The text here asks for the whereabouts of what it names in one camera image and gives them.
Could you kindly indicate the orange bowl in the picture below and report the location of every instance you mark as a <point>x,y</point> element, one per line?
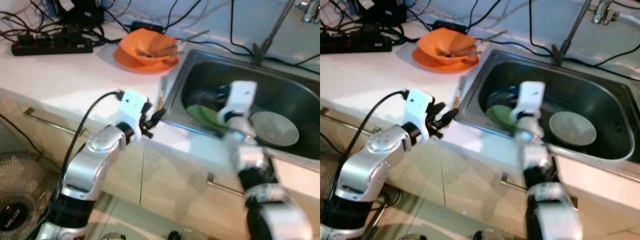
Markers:
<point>447,42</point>
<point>147,42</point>

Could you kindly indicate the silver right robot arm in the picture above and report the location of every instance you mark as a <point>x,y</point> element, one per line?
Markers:
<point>545,180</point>
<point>260,170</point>

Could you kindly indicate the chrome faucet valve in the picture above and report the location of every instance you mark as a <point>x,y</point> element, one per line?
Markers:
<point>605,11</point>
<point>310,10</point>

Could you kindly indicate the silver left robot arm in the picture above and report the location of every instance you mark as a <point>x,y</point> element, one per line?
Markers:
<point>370,165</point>
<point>90,165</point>

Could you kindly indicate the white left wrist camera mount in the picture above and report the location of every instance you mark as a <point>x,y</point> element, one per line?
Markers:
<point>420,107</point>
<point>132,107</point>

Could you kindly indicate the green plate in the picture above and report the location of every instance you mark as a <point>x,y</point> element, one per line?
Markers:
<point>500,118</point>
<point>205,118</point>

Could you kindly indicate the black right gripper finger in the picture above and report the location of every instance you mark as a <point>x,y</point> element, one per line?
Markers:
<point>204,97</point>
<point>499,96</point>

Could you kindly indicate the white bowl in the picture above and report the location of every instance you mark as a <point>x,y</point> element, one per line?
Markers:
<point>275,129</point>
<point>572,129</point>

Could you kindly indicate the grey floor fan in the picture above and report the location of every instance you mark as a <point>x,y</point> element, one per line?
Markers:
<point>20,195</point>

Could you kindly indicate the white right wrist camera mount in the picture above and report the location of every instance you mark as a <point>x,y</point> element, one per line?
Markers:
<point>530,97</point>
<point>242,97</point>

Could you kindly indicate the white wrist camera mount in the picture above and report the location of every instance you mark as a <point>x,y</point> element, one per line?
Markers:
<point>132,107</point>
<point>530,97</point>
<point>242,97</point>
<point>420,107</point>

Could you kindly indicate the large black power adapter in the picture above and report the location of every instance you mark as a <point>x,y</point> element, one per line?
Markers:
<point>377,7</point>
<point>80,10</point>

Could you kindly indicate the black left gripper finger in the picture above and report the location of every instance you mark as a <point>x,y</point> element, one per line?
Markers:
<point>449,117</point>
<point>159,116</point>

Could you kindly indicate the orange plate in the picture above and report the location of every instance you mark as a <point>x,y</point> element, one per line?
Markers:
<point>430,62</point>
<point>130,62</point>

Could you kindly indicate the flat black power brick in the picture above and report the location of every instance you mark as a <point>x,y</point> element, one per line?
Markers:
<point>147,26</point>
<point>450,25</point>

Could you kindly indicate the black faucet pipe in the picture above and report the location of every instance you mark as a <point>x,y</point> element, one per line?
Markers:
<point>570,30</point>
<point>272,30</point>

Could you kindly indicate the metal fork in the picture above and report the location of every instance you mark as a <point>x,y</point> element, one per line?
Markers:
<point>457,51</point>
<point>155,52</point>

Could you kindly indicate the stainless steel sink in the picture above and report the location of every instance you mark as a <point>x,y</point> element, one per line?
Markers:
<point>290,90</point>
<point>590,90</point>

